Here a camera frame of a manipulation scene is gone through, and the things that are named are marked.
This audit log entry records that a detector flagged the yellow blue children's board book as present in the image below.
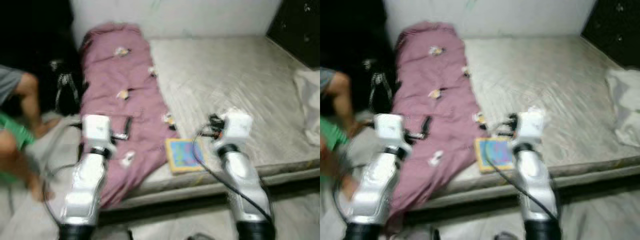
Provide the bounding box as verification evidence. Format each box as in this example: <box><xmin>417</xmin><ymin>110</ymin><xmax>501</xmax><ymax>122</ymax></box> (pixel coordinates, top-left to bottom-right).
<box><xmin>474</xmin><ymin>135</ymin><xmax>516</xmax><ymax>174</ymax></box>
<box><xmin>165</xmin><ymin>137</ymin><xmax>207</xmax><ymax>175</ymax></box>

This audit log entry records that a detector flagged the white pillow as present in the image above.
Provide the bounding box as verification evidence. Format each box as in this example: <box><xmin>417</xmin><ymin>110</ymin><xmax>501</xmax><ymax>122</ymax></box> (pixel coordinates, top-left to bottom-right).
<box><xmin>292</xmin><ymin>67</ymin><xmax>321</xmax><ymax>147</ymax></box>
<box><xmin>604</xmin><ymin>67</ymin><xmax>640</xmax><ymax>149</ymax></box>

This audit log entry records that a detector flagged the purple cartoon print quilt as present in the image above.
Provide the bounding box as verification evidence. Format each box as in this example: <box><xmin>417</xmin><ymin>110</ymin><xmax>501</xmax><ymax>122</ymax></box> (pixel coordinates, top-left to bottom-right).
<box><xmin>79</xmin><ymin>22</ymin><xmax>182</xmax><ymax>211</ymax></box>
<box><xmin>387</xmin><ymin>20</ymin><xmax>494</xmax><ymax>232</ymax></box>

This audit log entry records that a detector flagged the white quilted mattress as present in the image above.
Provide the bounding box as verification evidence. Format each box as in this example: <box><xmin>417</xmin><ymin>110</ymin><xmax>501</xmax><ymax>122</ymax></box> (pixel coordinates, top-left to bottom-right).
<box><xmin>147</xmin><ymin>35</ymin><xmax>321</xmax><ymax>175</ymax></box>
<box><xmin>462</xmin><ymin>35</ymin><xmax>640</xmax><ymax>177</ymax></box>

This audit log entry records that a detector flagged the spotted fabric bed base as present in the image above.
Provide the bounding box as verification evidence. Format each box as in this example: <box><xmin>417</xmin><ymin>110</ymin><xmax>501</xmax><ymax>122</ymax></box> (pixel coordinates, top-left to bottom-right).
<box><xmin>100</xmin><ymin>164</ymin><xmax>321</xmax><ymax>212</ymax></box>
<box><xmin>400</xmin><ymin>164</ymin><xmax>640</xmax><ymax>213</ymax></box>

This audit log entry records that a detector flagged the black bag with white print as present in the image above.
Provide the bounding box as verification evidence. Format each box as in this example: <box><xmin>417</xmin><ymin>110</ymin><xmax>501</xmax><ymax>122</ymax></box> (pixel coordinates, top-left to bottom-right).
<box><xmin>50</xmin><ymin>58</ymin><xmax>84</xmax><ymax>116</ymax></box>
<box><xmin>362</xmin><ymin>57</ymin><xmax>399</xmax><ymax>114</ymax></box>

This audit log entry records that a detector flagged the seated person in grey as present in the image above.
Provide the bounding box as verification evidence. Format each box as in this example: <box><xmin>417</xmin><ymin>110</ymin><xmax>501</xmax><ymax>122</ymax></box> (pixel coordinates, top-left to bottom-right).
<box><xmin>320</xmin><ymin>67</ymin><xmax>371</xmax><ymax>201</ymax></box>
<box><xmin>0</xmin><ymin>64</ymin><xmax>64</xmax><ymax>203</ymax></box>

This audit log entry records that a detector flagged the black tufted headboard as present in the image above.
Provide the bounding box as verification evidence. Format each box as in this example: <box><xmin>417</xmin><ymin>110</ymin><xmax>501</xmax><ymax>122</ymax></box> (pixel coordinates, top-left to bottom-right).
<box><xmin>581</xmin><ymin>0</ymin><xmax>640</xmax><ymax>69</ymax></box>
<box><xmin>266</xmin><ymin>0</ymin><xmax>321</xmax><ymax>69</ymax></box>

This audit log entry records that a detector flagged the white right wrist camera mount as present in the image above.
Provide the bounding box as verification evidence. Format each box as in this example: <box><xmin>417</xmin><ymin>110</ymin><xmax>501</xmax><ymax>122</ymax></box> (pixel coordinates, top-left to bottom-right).
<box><xmin>517</xmin><ymin>108</ymin><xmax>547</xmax><ymax>144</ymax></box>
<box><xmin>220</xmin><ymin>110</ymin><xmax>254</xmax><ymax>146</ymax></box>

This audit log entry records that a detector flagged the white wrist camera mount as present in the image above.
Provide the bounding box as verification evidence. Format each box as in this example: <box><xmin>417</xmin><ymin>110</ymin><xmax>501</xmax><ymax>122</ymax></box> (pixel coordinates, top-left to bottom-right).
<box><xmin>517</xmin><ymin>108</ymin><xmax>547</xmax><ymax>144</ymax></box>
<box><xmin>220</xmin><ymin>110</ymin><xmax>254</xmax><ymax>146</ymax></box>
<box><xmin>374</xmin><ymin>113</ymin><xmax>405</xmax><ymax>149</ymax></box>
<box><xmin>81</xmin><ymin>114</ymin><xmax>112</xmax><ymax>149</ymax></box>

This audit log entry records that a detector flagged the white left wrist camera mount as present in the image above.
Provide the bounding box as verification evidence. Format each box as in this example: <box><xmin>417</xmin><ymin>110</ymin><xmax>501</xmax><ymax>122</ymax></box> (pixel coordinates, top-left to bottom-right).
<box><xmin>374</xmin><ymin>113</ymin><xmax>405</xmax><ymax>149</ymax></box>
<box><xmin>81</xmin><ymin>114</ymin><xmax>112</xmax><ymax>149</ymax></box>

